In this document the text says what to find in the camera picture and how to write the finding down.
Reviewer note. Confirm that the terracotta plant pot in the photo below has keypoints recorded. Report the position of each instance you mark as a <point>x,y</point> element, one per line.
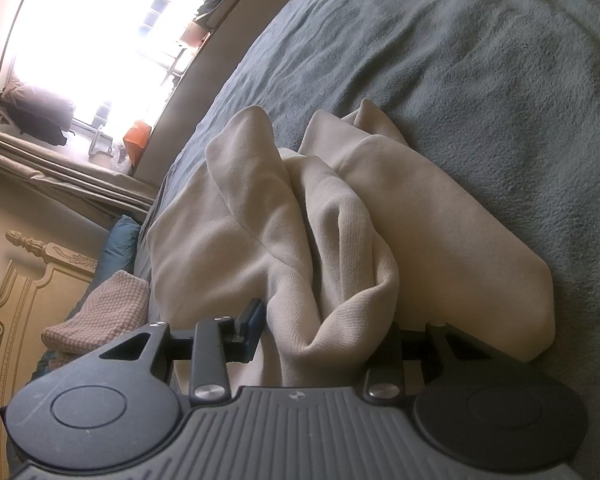
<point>191,32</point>

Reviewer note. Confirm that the dark backpack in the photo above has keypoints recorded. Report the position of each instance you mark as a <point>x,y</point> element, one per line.
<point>35,115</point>

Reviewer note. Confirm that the white plastic bag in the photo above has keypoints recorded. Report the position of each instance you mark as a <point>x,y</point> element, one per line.
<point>120,159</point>

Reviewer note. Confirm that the teal pillow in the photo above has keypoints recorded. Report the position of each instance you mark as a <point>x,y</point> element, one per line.
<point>117,250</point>

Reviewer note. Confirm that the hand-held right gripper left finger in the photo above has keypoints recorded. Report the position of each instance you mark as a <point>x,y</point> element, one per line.
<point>255,332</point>

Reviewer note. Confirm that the grey fleece bed blanket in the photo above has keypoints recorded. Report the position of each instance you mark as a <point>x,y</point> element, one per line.
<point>480,85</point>

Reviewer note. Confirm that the beige zip jacket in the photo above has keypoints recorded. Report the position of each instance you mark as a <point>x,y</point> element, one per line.
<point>280,235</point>

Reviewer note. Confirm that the pink knitted pillow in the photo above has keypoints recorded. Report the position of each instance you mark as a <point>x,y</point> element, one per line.
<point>100,310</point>

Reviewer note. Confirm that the bright window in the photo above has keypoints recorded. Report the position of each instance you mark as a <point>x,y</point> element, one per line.
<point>90,50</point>

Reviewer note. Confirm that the orange bag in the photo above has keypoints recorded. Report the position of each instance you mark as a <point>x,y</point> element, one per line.
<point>137,135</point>

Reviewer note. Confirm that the beige curtain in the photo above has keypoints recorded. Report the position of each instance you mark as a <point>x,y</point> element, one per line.
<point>70,175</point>

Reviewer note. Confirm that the carved cream headboard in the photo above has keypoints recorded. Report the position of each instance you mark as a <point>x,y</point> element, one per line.
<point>15,320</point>

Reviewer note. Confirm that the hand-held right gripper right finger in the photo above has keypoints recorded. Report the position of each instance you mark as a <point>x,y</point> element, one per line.
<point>387,365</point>

